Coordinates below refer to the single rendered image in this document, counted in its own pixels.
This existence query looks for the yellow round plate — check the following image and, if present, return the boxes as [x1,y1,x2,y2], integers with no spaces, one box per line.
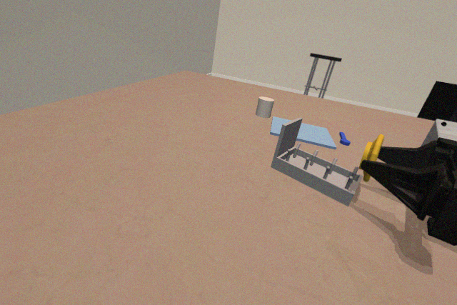
[359,134,385,181]

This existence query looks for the light blue square mat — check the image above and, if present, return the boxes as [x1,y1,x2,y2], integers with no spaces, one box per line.
[270,116,337,150]

